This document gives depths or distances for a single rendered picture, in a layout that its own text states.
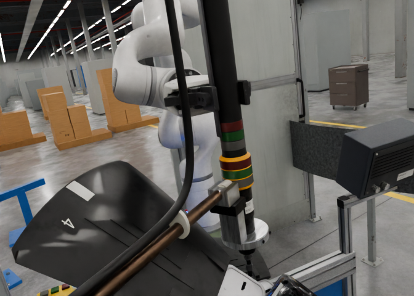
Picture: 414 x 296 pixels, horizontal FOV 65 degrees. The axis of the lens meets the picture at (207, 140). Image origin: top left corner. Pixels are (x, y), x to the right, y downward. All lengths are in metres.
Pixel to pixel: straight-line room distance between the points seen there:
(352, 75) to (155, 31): 6.68
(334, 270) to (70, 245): 0.96
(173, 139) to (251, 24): 1.57
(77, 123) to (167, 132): 6.93
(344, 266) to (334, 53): 9.74
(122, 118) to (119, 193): 8.22
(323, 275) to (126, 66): 0.90
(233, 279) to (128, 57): 0.41
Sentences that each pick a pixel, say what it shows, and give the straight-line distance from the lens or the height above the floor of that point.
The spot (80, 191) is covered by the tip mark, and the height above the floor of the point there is 1.42.
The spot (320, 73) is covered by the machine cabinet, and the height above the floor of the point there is 0.54.
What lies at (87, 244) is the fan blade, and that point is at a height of 1.38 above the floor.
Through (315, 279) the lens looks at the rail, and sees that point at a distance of 1.17.
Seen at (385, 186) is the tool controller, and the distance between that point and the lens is 1.18.
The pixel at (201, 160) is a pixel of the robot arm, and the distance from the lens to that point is 1.13.
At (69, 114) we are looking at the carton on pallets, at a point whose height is 0.73.
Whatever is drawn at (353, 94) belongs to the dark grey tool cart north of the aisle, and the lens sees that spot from 7.30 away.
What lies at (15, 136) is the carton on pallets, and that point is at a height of 0.27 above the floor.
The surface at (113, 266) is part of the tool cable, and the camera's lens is 0.30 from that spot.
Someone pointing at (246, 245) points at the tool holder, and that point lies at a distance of 0.47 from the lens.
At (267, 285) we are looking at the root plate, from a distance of 0.59.
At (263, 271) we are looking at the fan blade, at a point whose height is 1.18.
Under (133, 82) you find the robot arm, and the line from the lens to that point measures 0.60.
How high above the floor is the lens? 1.56
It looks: 15 degrees down
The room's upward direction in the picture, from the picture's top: 9 degrees counter-clockwise
